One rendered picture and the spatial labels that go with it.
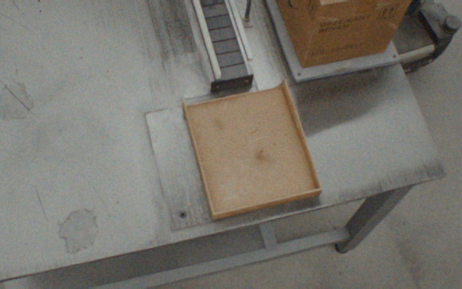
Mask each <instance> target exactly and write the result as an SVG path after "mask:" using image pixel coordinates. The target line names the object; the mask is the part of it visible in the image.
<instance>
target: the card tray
mask: <svg viewBox="0 0 462 289"><path fill-rule="evenodd" d="M182 107H183V110H184V116H185V119H186V120H187V124H188V129H189V133H190V136H191V140H192V146H193V149H194V153H195V157H196V160H197V163H198V166H199V170H200V174H201V179H202V182H203V186H204V190H205V196H206V199H208V203H209V209H210V212H211V215H212V220H218V219H222V218H228V217H231V216H233V215H236V214H243V213H247V212H251V211H255V210H262V209H265V208H269V207H273V206H276V205H280V204H284V203H288V202H292V201H298V200H302V199H306V198H310V197H313V196H317V195H319V194H320V193H321V192H322V191H323V187H322V183H321V180H320V177H319V174H318V173H317V170H316V168H315V165H314V160H313V157H312V155H311V152H310V147H309V145H308V143H307V139H306V135H305V133H304V132H303V129H302V125H301V122H300V120H299V116H298V113H297V110H296V107H295V104H294V102H293V100H292V97H291V94H290V90H289V87H288V84H287V82H286V79H284V82H282V85H281V87H277V88H269V89H265V90H260V91H255V92H247V93H243V94H239V95H234V96H226V97H221V98H217V99H216V100H210V101H205V102H200V103H195V104H188V105H186V103H185V102H184V99H183V100H182Z"/></svg>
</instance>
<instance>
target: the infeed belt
mask: <svg viewBox="0 0 462 289"><path fill-rule="evenodd" d="M199 3H200V6H201V12H203V15H204V17H205V22H206V25H207V28H208V31H209V37H210V39H211V43H212V45H213V51H214V54H215V56H216V59H217V62H218V66H219V68H220V71H221V78H220V79H215V76H214V72H213V77H214V79H215V81H216V83H219V82H223V81H227V80H232V79H240V78H245V77H249V74H248V71H247V68H246V65H245V60H244V58H243V55H242V52H241V47H240V44H238V41H237V36H236V34H235V30H234V28H233V24H232V21H231V18H230V15H229V10H227V7H226V5H225V0H199ZM192 4H193V6H194V3H193V0H192ZM194 10H195V6H194ZM195 13H196V10H195ZM196 15H197V13H196ZM197 21H198V17H197ZM198 24H199V27H200V30H201V26H200V23H199V21H198ZM201 35H202V32H201ZM202 39H203V41H204V44H205V46H206V43H205V40H204V38H203V35H202ZM206 51H207V53H208V50H207V46H206ZM208 55H209V53H208ZM209 61H210V65H211V68H212V71H213V67H212V64H211V60H210V58H209Z"/></svg>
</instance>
